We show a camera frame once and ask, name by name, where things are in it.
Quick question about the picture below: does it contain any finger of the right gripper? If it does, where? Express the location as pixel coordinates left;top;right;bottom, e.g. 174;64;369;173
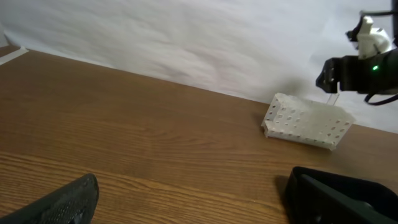
315;57;340;93

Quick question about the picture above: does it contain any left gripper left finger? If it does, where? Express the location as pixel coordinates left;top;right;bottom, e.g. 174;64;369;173
0;173;100;224

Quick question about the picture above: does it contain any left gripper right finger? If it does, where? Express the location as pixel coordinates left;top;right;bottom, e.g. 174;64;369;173
284;166;398;224

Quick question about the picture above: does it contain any clear test tube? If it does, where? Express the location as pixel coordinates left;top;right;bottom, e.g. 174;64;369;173
326;92;340;106

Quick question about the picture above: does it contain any white test tube rack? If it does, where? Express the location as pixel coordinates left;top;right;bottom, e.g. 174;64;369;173
261;92;356;151

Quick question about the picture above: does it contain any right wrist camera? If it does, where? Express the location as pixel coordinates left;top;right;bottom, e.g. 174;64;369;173
345;15;393;60

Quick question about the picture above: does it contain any black cable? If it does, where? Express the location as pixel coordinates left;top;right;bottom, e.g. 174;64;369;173
359;10;398;106

